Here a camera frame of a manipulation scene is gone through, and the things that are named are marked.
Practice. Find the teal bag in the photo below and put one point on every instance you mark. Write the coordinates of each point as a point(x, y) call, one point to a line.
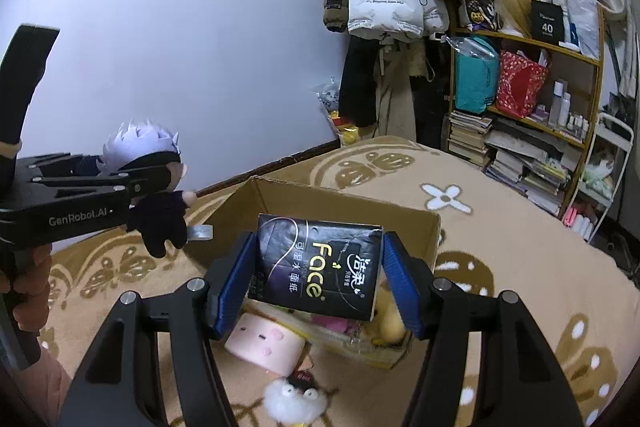
point(476, 80)

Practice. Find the red patterned gift bag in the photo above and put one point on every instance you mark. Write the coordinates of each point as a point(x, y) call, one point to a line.
point(519, 82)

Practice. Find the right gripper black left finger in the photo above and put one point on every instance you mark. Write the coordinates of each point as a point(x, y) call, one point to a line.
point(118, 381)

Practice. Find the plastic bag with yellow toys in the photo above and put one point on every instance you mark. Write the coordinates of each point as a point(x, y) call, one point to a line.
point(328, 94)

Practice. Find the blonde wig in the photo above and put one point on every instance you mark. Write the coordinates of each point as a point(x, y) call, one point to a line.
point(515, 16)

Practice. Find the white puffer jacket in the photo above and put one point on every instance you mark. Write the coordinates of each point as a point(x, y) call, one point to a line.
point(401, 20)

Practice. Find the open cardboard box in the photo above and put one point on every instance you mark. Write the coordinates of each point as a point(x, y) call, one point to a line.
point(239, 211)

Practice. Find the white-haired anime figure plush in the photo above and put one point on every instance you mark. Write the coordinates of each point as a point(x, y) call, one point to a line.
point(159, 217)

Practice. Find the black Face tissue pack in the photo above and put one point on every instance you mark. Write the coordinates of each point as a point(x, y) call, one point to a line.
point(318, 267)

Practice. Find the pink cube pig plush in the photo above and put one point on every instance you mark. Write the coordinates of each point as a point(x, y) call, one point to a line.
point(266, 344)

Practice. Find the patterned beige carpet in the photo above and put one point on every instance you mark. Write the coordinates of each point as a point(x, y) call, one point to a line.
point(473, 230)

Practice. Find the white metal trolley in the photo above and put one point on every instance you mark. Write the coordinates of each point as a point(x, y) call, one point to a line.
point(603, 172)

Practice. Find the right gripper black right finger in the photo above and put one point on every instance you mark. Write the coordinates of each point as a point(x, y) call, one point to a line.
point(520, 383)

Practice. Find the black hanging garment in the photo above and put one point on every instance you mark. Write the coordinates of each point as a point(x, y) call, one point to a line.
point(358, 85)

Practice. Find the black box marked 40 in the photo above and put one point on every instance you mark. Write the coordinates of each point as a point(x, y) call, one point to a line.
point(546, 22)

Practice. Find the white fluffy bird plush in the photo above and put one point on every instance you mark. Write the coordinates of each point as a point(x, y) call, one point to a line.
point(296, 400)

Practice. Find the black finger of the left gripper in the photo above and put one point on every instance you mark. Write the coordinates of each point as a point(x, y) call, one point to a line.
point(133, 187)
point(149, 167)

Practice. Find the yellow dog plush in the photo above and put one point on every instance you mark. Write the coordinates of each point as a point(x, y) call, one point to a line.
point(386, 328)

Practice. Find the stack of books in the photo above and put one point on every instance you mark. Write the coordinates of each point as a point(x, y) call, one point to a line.
point(537, 163)

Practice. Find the person's left hand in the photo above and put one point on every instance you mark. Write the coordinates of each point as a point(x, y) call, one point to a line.
point(32, 312)

